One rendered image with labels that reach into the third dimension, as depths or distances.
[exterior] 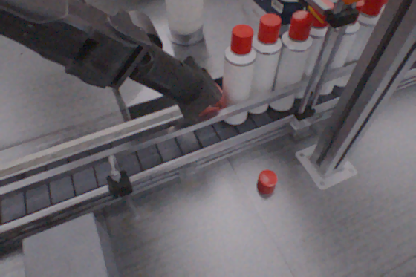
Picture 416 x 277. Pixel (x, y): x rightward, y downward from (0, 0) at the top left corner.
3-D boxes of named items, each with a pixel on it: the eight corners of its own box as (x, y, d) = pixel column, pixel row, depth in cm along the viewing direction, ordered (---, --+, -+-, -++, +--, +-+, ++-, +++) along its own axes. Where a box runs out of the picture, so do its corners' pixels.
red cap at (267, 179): (276, 192, 59) (280, 184, 56) (258, 194, 59) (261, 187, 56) (272, 176, 61) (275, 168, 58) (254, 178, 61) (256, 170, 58)
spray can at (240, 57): (232, 102, 66) (241, 15, 50) (252, 115, 64) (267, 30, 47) (215, 115, 64) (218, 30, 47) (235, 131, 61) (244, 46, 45)
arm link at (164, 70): (126, 86, 41) (156, 56, 39) (114, 53, 45) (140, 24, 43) (163, 102, 47) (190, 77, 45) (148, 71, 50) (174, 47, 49)
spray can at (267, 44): (261, 93, 67) (278, 7, 51) (272, 111, 64) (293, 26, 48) (238, 99, 66) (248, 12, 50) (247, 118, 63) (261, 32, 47)
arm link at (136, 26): (76, 82, 39) (112, 27, 35) (62, 27, 45) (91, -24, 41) (153, 103, 48) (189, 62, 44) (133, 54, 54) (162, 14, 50)
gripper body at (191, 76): (197, 58, 54) (167, 38, 48) (223, 99, 48) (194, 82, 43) (171, 84, 56) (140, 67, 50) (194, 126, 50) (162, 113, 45)
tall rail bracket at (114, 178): (134, 186, 60) (114, 135, 47) (145, 220, 56) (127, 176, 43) (117, 192, 59) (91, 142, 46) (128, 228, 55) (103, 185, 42)
